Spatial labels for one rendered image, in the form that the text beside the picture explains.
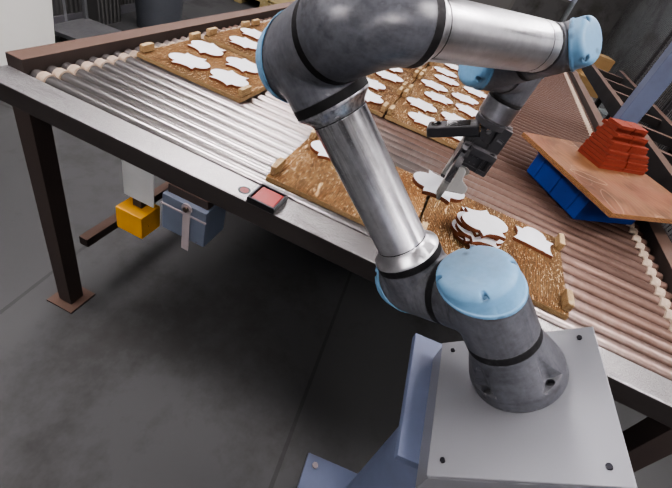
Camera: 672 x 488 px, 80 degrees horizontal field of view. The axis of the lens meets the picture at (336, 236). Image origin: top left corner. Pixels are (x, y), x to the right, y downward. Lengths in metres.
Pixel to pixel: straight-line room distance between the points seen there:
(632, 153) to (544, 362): 1.33
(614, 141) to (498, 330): 1.30
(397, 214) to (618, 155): 1.32
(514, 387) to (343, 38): 0.53
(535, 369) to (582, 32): 0.50
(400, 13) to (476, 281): 0.35
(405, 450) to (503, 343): 0.26
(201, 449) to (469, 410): 1.09
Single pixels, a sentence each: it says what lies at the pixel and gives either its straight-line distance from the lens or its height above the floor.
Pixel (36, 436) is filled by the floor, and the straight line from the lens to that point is 1.71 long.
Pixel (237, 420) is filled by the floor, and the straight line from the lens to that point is 1.67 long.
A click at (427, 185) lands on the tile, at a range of 1.01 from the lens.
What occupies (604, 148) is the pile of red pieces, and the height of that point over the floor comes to 1.10.
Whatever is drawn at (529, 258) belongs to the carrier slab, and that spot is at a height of 0.94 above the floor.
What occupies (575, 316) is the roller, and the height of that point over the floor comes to 0.92.
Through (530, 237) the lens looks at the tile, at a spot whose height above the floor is 0.95.
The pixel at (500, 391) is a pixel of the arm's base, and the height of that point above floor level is 1.04.
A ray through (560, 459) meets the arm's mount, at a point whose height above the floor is 1.05.
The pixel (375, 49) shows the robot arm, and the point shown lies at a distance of 0.49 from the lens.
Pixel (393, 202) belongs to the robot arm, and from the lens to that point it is 0.62.
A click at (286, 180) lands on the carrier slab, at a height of 0.94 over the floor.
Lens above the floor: 1.52
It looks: 39 degrees down
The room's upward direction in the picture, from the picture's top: 21 degrees clockwise
